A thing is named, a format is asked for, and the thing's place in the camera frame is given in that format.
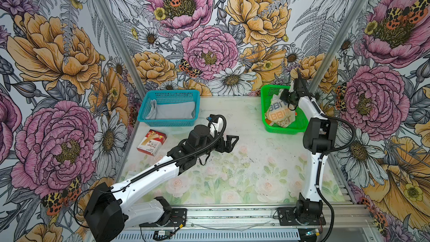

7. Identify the red and white carton box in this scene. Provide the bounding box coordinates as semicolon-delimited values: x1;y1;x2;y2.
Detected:
137;130;167;156

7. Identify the right aluminium frame post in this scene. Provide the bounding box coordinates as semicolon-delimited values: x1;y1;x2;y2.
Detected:
308;0;368;93

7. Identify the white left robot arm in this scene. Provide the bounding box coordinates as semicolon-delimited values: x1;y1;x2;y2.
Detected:
84;123;239;242

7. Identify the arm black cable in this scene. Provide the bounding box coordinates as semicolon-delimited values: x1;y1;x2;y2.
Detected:
295;78;357;242
73;114;227;229

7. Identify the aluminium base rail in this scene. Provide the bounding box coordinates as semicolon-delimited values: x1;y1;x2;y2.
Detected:
115;202;383;242

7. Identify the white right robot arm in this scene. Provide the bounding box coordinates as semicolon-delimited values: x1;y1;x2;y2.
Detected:
281;78;338;225

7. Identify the teal plastic basket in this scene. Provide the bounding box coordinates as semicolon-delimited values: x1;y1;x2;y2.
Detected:
137;90;200;127

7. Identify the printed cream towel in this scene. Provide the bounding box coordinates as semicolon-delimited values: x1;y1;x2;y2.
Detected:
264;89;296;128

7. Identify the aluminium frame post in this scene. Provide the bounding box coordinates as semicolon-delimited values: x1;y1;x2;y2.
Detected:
308;0;368;93
94;0;147;99

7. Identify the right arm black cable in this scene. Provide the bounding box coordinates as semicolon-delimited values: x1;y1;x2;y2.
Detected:
295;78;357;242

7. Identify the green plastic basket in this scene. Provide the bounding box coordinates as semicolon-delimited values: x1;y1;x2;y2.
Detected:
260;85;309;135

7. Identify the left aluminium frame post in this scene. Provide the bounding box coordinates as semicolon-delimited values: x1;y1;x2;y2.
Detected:
94;0;147;99

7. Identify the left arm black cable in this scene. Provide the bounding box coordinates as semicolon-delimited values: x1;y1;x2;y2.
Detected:
73;114;227;229

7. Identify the light grey towel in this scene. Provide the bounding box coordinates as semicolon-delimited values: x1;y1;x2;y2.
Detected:
144;100;196;120

